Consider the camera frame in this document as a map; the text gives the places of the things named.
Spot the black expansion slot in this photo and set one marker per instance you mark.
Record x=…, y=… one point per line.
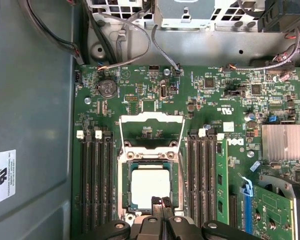
x=233, y=210

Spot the green ram stick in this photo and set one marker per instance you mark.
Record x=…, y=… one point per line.
x=222, y=180

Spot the black ram slot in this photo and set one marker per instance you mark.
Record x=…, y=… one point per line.
x=191, y=180
x=202, y=180
x=98, y=180
x=211, y=180
x=108, y=180
x=83, y=180
x=89, y=180

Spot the internal usb port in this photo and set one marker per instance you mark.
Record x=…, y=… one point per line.
x=163, y=92

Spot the white case wall label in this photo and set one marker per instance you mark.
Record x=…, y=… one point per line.
x=7, y=180

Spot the silver board screw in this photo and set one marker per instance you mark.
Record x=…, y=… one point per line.
x=250, y=153
x=87, y=100

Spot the silver metal drive cage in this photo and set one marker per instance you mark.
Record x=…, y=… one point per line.
x=180, y=11

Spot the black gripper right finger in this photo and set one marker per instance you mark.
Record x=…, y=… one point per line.
x=210, y=232

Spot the black power connector block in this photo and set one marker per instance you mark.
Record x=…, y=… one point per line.
x=285, y=17

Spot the black pc case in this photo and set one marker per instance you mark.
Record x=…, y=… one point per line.
x=32, y=100

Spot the silver cpu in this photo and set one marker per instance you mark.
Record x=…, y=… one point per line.
x=150, y=182

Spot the cpu socket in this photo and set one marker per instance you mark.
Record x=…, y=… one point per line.
x=122, y=185

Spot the blue expansion slot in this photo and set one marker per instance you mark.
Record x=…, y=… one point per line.
x=248, y=217

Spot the silver round capacitor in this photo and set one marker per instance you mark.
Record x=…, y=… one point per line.
x=250, y=116

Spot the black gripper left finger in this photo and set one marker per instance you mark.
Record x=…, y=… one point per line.
x=115, y=231

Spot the finned chipset heatsink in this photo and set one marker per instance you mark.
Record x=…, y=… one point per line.
x=282, y=142

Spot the green motherboard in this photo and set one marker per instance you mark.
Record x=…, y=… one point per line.
x=115, y=110

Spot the metal cpu socket cover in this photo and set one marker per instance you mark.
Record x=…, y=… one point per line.
x=152, y=117

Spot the round coin cell battery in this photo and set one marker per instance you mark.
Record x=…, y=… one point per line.
x=107, y=88

